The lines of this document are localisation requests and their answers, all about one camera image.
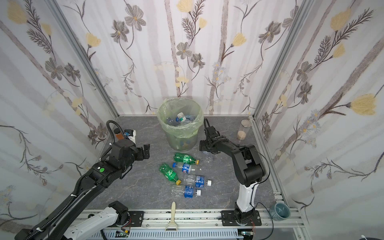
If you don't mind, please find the green bottle yellow cap upper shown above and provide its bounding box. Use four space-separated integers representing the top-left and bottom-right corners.
173 153 200 165

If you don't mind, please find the white perforated cable duct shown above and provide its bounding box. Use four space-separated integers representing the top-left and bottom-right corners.
104 229 244 240

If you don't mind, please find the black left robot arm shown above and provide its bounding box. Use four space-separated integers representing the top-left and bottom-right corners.
15 120 150 240

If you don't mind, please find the cream handled peeler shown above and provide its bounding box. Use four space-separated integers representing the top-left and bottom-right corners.
165 202 178 231

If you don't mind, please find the brown spice jar black lid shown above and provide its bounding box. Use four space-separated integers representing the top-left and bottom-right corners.
114 128 125 141

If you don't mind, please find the clear bottle blue label bottom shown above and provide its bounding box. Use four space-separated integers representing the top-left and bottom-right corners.
171 185 202 199

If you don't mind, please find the green bottle yellow cap lower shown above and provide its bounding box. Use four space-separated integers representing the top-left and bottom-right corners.
159 163 182 185

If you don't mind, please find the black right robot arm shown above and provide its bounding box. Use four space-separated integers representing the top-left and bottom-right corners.
199 118 271 226

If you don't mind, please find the mesh bin with green liner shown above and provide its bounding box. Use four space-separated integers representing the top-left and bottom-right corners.
157 98 204 152

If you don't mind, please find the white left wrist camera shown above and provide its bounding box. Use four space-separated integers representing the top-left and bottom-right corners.
124 129 136 144

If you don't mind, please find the teal ceramic mug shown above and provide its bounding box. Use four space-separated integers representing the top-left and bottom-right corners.
270 203 291 221

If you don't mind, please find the clear bottle blue label middle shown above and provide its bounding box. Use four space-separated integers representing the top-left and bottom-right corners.
183 175 213 189

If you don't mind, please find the green bottle yellow cap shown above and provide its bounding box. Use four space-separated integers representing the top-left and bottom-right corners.
159 163 182 185
173 153 200 165

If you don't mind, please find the clear bottle blue label white cap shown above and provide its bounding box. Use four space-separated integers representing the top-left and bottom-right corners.
176 113 196 125

